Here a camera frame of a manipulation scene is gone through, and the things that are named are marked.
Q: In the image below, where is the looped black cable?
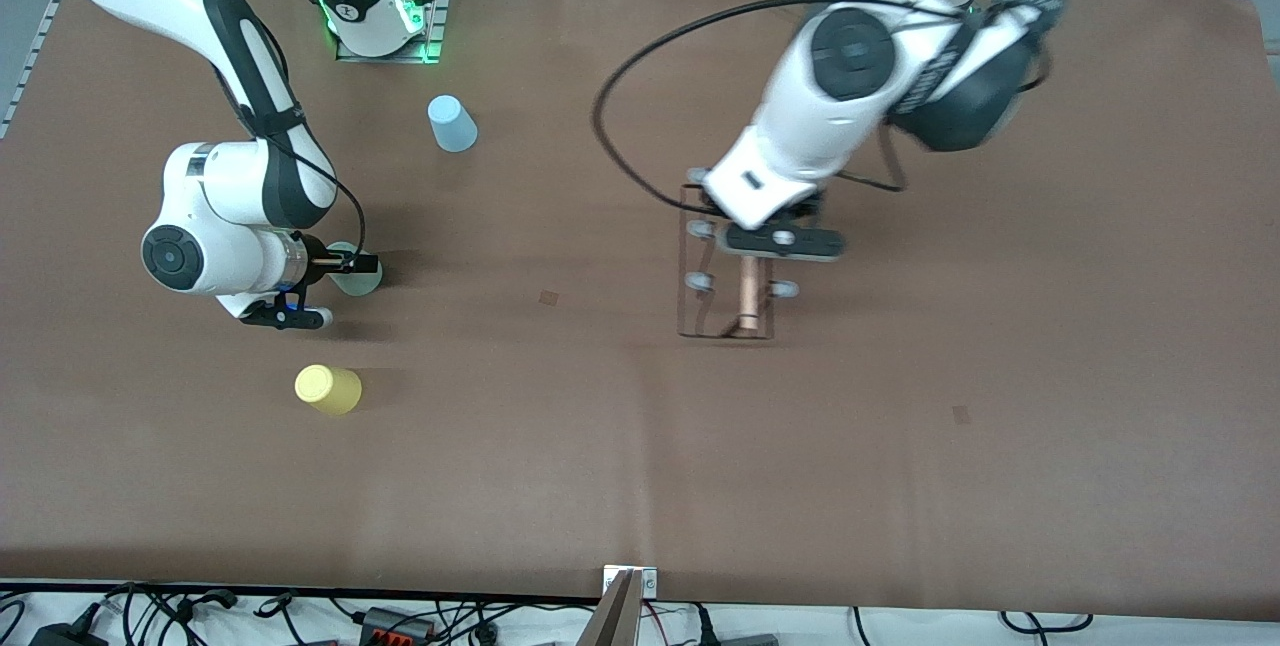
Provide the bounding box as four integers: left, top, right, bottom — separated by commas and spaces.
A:
1000, 610, 1094, 636

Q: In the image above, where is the black power adapter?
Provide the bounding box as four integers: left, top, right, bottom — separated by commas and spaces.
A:
30, 619, 109, 646

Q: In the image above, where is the small metal mounting bracket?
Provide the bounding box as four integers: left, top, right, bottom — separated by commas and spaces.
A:
603, 566, 658, 599

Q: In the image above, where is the pale green plastic cup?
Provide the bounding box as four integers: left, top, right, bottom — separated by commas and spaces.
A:
322, 241, 385, 298

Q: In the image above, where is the grey camera support pole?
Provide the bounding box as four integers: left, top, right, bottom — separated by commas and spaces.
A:
577, 569, 644, 646

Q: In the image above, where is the black wire cup holder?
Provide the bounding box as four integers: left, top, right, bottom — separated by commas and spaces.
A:
677, 181, 802, 341

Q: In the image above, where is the yellow plastic cup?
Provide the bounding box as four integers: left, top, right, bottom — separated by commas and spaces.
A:
294, 364, 363, 417

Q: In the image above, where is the black box with orange buttons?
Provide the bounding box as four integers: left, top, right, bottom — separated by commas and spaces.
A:
358, 607, 438, 643

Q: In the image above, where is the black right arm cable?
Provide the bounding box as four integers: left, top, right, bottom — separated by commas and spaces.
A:
215, 66, 367, 259

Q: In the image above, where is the perforated aluminium rail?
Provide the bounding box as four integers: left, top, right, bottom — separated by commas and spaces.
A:
0, 0, 73, 139

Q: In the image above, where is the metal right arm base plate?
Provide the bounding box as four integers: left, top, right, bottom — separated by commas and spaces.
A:
335, 0, 448, 64

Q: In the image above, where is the light blue plastic cup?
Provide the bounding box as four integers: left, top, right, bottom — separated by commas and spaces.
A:
427, 94, 479, 154

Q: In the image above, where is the tangled black cable bundle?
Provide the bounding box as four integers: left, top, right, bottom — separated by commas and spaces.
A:
0, 581, 601, 646

